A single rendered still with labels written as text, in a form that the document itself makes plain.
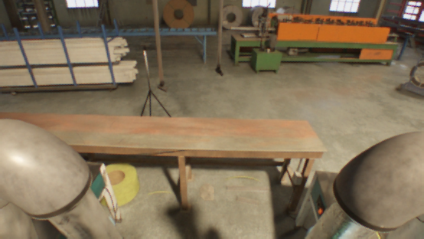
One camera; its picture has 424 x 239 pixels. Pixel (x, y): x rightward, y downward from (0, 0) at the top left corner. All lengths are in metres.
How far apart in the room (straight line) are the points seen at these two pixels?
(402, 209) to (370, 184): 0.05
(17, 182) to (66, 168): 0.06
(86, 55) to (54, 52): 0.60
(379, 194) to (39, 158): 0.49
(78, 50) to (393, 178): 4.61
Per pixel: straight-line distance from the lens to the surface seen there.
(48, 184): 0.39
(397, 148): 0.40
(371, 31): 7.75
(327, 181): 1.74
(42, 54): 5.01
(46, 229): 1.59
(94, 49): 4.53
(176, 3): 11.25
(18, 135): 0.40
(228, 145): 1.71
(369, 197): 0.39
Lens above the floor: 1.89
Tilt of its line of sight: 29 degrees down
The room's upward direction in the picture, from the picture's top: 1 degrees clockwise
